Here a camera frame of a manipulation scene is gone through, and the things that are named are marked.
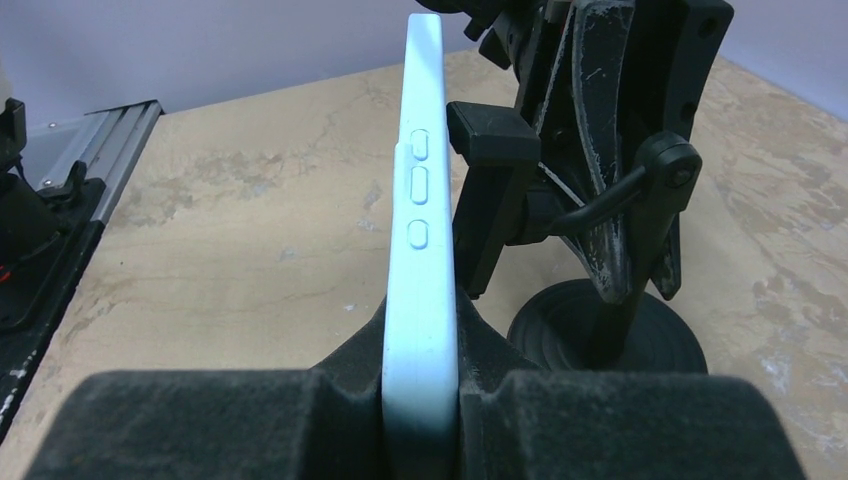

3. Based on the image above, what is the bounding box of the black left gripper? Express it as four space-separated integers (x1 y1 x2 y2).
426 1 734 304

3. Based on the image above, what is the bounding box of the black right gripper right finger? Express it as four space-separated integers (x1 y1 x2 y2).
455 292 806 479

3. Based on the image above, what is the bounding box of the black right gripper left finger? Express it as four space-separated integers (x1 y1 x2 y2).
26 308 388 479

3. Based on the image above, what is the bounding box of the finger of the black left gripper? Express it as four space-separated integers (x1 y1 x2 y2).
652 218 682 300

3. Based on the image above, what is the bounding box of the blue case phone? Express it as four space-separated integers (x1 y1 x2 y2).
381 13 459 479

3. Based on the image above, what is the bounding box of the black round base phone stand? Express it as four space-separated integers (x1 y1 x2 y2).
446 101 708 374

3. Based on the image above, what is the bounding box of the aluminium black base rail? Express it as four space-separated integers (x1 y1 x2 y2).
1 98 163 433

